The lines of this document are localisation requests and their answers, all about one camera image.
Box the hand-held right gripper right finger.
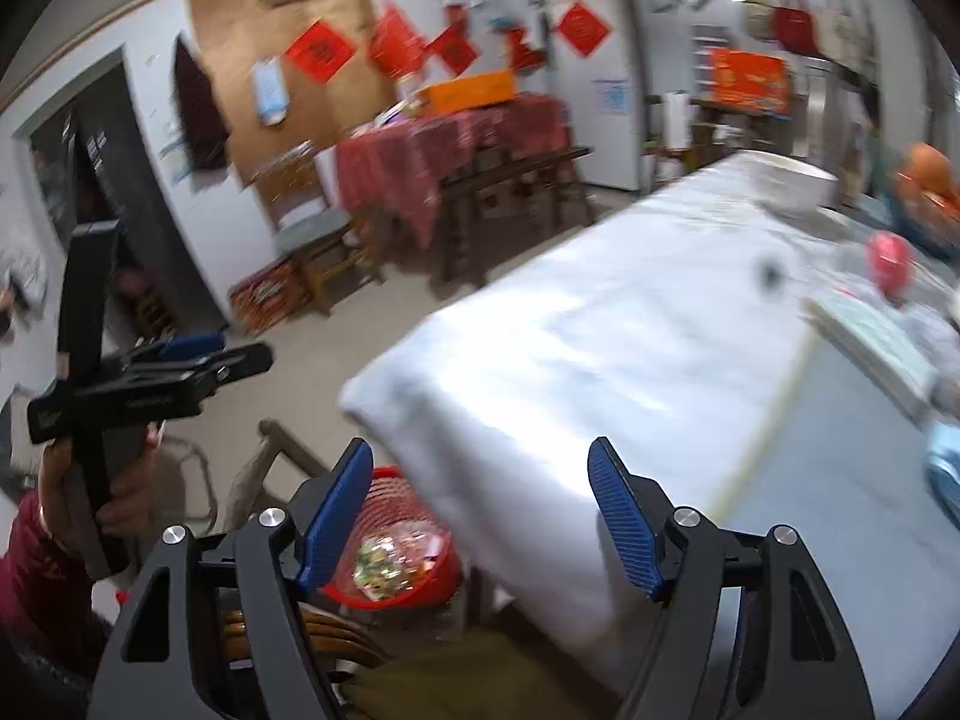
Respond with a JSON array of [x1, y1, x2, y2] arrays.
[[587, 436, 877, 720]]

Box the curved wooden chair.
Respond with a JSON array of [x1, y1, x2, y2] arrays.
[[216, 418, 392, 680]]

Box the dark wooden bench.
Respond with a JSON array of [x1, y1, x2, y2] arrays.
[[437, 145, 595, 287]]

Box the small red diamond poster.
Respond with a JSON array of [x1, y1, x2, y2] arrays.
[[426, 21, 482, 77]]

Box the red plastic basket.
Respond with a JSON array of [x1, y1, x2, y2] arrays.
[[318, 466, 464, 610]]

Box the red cardboard carton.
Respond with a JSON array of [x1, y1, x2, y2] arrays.
[[227, 253, 314, 336]]

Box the dark hanging coat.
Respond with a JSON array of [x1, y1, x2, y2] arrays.
[[172, 36, 231, 175]]

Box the brown wooden board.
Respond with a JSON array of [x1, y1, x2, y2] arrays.
[[186, 0, 400, 190]]

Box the wooden chair grey seat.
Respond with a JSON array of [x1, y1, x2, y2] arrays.
[[246, 141, 385, 317]]

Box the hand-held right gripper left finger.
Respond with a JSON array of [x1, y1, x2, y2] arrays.
[[86, 439, 374, 720]]

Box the beige hanging bag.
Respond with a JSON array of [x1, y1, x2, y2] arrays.
[[741, 0, 775, 42]]

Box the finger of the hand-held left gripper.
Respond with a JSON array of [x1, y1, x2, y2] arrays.
[[196, 342, 275, 391], [159, 330, 228, 363]]

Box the white tote bag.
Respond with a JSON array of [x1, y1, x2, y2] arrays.
[[816, 0, 865, 65]]

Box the person's olive trousers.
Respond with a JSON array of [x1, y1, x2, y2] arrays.
[[351, 628, 625, 720]]

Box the large red diamond poster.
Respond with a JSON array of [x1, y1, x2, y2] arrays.
[[283, 18, 359, 85]]

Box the red handbag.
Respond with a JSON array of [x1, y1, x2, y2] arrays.
[[771, 0, 820, 56]]

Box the red plastic bag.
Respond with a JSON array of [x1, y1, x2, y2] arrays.
[[370, 6, 426, 77]]

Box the red diamond fridge poster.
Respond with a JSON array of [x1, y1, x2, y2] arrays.
[[554, 3, 614, 59]]

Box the steel thermos bottle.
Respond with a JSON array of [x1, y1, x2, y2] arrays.
[[805, 63, 863, 200]]

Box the white refrigerator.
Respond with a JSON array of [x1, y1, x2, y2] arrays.
[[542, 0, 647, 190]]

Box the table with red cloth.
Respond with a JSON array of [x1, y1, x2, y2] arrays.
[[333, 92, 572, 250]]

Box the orange red gift box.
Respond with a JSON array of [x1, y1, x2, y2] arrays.
[[707, 47, 794, 115]]

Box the red pompom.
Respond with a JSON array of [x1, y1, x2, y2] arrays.
[[865, 232, 917, 295]]

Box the person's left hand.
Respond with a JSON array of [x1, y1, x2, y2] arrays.
[[37, 426, 164, 561]]

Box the red hanging pouch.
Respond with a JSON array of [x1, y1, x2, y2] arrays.
[[508, 25, 550, 74]]

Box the blue face mask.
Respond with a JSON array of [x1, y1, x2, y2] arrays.
[[925, 422, 960, 527]]

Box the blue glass fruit bowl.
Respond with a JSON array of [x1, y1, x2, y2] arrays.
[[888, 172, 960, 257]]

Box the large orange fruit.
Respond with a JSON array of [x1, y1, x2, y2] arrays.
[[900, 141, 960, 201]]

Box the white ceramic bowl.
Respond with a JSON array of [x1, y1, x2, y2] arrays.
[[756, 153, 841, 220]]

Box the long orange box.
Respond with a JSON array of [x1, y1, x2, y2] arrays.
[[418, 70, 520, 111]]

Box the white wall rack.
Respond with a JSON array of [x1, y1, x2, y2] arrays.
[[689, 25, 734, 92]]

